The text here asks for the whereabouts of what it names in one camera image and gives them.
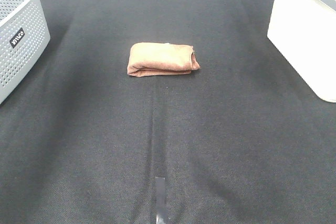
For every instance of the brown towel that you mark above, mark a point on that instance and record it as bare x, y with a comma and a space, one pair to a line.
161, 59

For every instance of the black table cloth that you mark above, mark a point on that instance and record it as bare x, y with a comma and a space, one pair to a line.
243, 139

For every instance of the white plastic basket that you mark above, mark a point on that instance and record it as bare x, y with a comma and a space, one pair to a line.
304, 33

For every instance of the grey perforated basket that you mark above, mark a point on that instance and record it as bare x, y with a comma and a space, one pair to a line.
24, 37

